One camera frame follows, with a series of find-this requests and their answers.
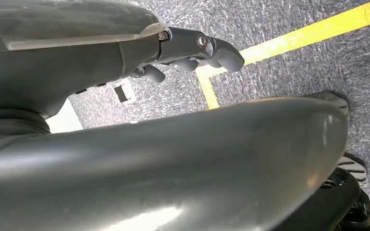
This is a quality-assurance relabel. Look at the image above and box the white panel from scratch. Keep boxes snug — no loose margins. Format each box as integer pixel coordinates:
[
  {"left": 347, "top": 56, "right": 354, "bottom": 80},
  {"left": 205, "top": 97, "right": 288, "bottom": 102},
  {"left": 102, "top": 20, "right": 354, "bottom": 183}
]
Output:
[{"left": 45, "top": 98, "right": 84, "bottom": 135}]

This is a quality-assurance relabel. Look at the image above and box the floor socket plate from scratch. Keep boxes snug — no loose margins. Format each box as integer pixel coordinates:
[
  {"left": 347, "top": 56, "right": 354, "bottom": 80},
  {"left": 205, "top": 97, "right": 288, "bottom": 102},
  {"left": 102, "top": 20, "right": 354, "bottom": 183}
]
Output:
[{"left": 107, "top": 79, "right": 137, "bottom": 106}]

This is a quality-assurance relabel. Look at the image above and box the yellow floor tape line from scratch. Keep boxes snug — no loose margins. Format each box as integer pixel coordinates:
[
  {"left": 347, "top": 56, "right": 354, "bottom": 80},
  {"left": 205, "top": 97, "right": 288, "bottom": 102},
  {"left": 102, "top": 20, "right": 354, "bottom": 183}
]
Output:
[{"left": 194, "top": 0, "right": 370, "bottom": 111}]

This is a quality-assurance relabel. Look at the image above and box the ribbed grey left arm sleeve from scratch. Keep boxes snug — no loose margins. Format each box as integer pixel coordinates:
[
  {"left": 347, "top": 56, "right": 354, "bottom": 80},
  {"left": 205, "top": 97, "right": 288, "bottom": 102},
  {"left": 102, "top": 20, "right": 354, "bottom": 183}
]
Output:
[{"left": 0, "top": 109, "right": 52, "bottom": 145}]

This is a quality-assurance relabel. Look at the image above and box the black robot leg joint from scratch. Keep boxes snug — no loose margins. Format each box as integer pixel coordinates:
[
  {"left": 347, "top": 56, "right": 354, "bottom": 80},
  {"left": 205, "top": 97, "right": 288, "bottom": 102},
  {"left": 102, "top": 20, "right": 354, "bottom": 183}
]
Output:
[{"left": 273, "top": 168, "right": 370, "bottom": 231}]

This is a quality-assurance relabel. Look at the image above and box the smooth grey robot leg shell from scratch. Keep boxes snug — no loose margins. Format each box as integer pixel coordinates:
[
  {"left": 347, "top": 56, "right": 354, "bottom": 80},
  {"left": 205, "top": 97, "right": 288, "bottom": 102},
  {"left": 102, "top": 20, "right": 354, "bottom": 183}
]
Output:
[{"left": 0, "top": 97, "right": 349, "bottom": 231}]

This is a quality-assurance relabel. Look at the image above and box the black ribbed robot foot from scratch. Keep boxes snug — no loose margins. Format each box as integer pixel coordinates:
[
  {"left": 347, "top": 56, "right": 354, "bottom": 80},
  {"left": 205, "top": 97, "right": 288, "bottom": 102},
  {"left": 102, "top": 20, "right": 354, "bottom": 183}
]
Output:
[{"left": 304, "top": 90, "right": 368, "bottom": 183}]

